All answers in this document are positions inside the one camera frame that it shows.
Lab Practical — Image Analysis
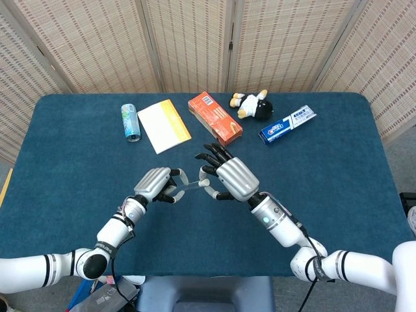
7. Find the light blue beverage can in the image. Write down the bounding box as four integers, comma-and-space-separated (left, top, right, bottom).
120, 103, 142, 143

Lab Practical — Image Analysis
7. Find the woven folding screen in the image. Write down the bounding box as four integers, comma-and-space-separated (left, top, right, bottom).
0, 0, 416, 165

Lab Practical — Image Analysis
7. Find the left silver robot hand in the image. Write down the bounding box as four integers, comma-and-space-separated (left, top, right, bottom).
133, 166, 189, 204

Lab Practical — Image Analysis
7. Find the blue toothpaste box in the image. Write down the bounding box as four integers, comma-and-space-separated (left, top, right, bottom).
258, 104, 318, 146

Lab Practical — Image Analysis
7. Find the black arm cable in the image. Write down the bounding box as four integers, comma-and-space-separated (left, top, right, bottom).
285, 211, 326, 312
110, 232, 137, 305

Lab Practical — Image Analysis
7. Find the grey bag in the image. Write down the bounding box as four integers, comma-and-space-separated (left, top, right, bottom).
66, 278, 140, 312

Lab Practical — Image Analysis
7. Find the orange cardboard box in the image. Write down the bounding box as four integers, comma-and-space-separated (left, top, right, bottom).
187, 91, 244, 148

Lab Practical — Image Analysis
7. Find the white shoe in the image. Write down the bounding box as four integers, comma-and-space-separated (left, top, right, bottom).
122, 275, 146, 286

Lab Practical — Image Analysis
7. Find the blue table cloth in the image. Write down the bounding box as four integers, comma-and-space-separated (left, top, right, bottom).
0, 92, 416, 279

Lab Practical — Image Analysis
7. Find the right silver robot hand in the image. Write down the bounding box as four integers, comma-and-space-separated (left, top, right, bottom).
194, 142, 261, 202

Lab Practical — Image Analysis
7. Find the blue flat item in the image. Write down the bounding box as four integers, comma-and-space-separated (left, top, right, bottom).
73, 278, 98, 308

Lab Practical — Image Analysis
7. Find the plush penguin toy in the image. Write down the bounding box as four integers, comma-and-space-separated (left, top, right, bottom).
229, 89, 274, 122

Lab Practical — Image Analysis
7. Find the white round object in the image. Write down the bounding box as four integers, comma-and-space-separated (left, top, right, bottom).
406, 206, 416, 235

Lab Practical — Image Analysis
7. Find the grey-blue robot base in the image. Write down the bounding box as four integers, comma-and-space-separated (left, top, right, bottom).
135, 276, 276, 312

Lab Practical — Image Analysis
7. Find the white and yellow notebook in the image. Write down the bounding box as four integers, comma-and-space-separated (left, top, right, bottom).
136, 99, 193, 155

